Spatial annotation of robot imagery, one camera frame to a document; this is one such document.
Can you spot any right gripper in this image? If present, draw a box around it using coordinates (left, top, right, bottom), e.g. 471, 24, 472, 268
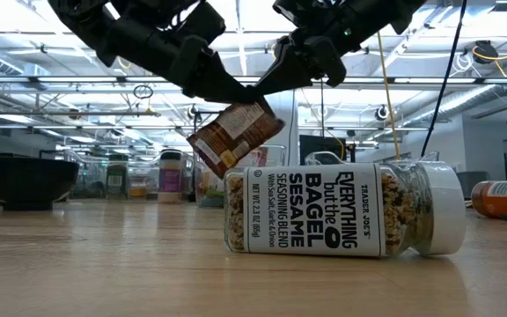
253, 0, 429, 97

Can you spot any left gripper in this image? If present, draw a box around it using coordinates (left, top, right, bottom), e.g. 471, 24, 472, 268
97, 0, 260, 105

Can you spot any orange candy bar wrapper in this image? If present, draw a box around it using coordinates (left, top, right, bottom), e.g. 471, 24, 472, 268
186, 97, 286, 180

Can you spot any purple label jar black lid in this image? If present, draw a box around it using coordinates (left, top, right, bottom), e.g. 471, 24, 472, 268
157, 149, 185, 204

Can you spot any green lid spice jar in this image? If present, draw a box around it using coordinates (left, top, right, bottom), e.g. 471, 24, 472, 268
106, 152, 129, 200

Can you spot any orange spice bottle black cap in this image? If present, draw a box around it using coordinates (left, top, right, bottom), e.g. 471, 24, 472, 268
471, 180, 507, 223

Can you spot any black flat monitor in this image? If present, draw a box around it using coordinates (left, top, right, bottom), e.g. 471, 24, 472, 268
299, 134, 347, 167

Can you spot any clear plastic bin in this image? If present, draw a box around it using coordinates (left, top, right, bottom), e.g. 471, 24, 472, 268
302, 149, 445, 167
55, 147, 195, 203
194, 144, 289, 209

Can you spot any red and black bowl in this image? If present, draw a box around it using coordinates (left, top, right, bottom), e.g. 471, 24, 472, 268
0, 153, 80, 212

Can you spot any yellow cable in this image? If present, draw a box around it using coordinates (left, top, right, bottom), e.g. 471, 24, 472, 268
375, 30, 403, 160

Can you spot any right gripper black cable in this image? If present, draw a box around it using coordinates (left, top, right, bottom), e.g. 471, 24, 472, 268
419, 0, 469, 159

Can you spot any black ceiling cord reel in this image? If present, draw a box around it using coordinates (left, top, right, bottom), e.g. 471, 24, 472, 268
472, 39, 500, 66

